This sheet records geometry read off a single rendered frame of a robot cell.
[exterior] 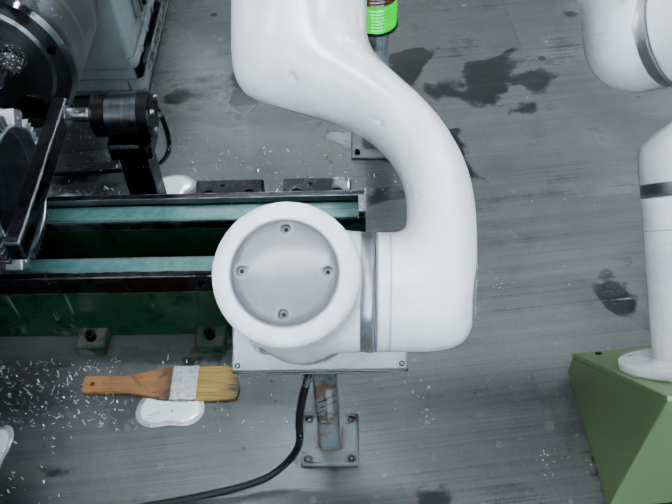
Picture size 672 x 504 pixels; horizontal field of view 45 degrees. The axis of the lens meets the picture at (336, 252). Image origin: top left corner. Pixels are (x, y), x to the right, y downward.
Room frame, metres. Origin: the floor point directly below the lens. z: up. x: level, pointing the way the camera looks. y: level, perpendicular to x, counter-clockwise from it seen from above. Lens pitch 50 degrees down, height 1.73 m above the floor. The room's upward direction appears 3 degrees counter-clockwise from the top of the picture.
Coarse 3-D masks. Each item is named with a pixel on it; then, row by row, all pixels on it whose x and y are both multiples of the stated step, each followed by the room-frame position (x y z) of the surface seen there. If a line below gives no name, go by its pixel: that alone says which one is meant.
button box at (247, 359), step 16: (240, 336) 0.45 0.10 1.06; (240, 352) 0.43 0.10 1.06; (256, 352) 0.43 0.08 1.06; (352, 352) 0.43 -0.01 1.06; (368, 352) 0.43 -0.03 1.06; (384, 352) 0.43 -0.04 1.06; (400, 352) 0.42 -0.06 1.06; (240, 368) 0.42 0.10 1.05; (256, 368) 0.42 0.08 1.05; (272, 368) 0.42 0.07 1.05; (288, 368) 0.42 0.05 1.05; (304, 368) 0.42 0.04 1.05; (320, 368) 0.42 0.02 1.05; (336, 368) 0.41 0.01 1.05; (352, 368) 0.41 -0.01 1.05; (368, 368) 0.41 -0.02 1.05; (384, 368) 0.41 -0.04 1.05; (400, 368) 0.41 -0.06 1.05
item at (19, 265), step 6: (6, 108) 0.78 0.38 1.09; (12, 108) 0.77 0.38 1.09; (0, 114) 0.77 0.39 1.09; (6, 114) 0.77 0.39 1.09; (12, 114) 0.77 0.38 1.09; (18, 114) 0.78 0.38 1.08; (6, 120) 0.76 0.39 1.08; (12, 120) 0.76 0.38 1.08; (18, 120) 0.77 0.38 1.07; (48, 192) 0.77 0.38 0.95; (12, 264) 0.64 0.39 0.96; (18, 264) 0.64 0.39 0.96; (24, 264) 0.64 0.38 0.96; (12, 270) 0.64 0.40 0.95; (18, 270) 0.64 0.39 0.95
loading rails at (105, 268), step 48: (240, 192) 0.77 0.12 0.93; (288, 192) 0.77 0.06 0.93; (336, 192) 0.76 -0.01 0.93; (48, 240) 0.74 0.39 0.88; (96, 240) 0.74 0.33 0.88; (144, 240) 0.74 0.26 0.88; (192, 240) 0.74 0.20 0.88; (0, 288) 0.64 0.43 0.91; (48, 288) 0.64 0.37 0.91; (96, 288) 0.64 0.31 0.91; (144, 288) 0.64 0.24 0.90; (192, 288) 0.63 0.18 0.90; (0, 336) 0.65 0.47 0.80; (96, 336) 0.62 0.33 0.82
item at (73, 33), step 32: (0, 0) 0.93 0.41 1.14; (32, 0) 0.95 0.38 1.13; (64, 0) 1.00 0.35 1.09; (96, 0) 1.09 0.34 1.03; (0, 32) 0.92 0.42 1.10; (32, 32) 0.93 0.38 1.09; (64, 32) 0.95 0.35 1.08; (0, 64) 0.89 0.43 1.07; (32, 64) 0.92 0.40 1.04; (64, 64) 0.92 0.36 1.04; (0, 96) 0.93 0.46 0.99; (32, 96) 0.92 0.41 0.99; (64, 96) 0.93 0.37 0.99
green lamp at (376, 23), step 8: (368, 8) 0.97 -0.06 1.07; (376, 8) 0.96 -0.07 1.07; (384, 8) 0.97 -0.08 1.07; (392, 8) 0.97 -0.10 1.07; (368, 16) 0.97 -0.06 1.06; (376, 16) 0.96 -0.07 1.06; (384, 16) 0.97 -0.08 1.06; (392, 16) 0.97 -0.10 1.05; (368, 24) 0.97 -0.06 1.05; (376, 24) 0.96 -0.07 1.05; (384, 24) 0.97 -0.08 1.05; (392, 24) 0.97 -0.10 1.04; (368, 32) 0.97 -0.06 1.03; (376, 32) 0.96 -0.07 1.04; (384, 32) 0.97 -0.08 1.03
